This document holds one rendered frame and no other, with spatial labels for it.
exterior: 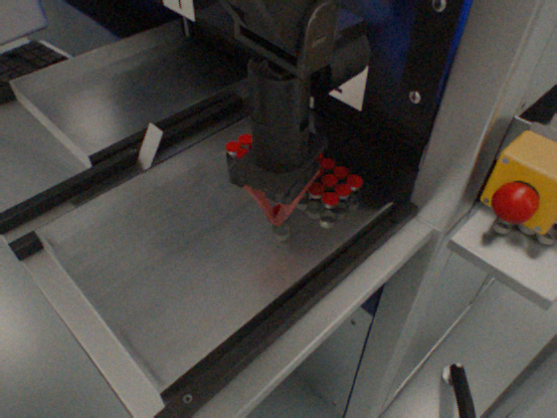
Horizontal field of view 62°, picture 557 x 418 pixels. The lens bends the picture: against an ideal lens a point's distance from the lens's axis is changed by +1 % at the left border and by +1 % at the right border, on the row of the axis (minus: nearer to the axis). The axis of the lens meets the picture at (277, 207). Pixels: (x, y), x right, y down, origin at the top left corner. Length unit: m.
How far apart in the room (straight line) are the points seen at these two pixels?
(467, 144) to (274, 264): 0.25
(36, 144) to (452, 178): 0.59
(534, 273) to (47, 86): 0.80
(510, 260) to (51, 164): 0.63
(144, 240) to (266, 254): 0.15
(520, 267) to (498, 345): 1.02
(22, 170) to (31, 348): 0.98
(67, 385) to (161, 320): 1.05
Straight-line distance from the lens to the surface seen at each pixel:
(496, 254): 0.62
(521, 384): 1.00
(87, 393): 1.52
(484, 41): 0.48
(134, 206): 0.63
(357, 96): 0.58
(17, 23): 1.29
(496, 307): 1.70
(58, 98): 0.88
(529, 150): 0.52
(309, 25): 0.36
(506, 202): 0.49
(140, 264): 0.57
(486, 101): 0.50
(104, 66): 0.94
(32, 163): 0.76
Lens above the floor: 1.32
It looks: 47 degrees down
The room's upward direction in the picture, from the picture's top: straight up
